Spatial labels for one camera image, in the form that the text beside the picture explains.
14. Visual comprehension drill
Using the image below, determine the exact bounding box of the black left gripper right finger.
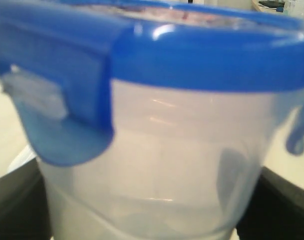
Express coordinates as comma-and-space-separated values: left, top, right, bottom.
236, 167, 304, 240

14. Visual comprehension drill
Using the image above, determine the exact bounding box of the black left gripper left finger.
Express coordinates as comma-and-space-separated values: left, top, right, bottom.
0, 162, 52, 240

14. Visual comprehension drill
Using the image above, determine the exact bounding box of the clear plastic container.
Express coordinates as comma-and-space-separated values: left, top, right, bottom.
1, 72, 304, 240

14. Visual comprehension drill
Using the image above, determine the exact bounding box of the blue plastic container lid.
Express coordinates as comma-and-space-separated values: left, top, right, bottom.
0, 0, 304, 166

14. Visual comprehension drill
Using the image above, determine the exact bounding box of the white plastic tray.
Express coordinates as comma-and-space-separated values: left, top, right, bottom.
7, 145, 36, 173

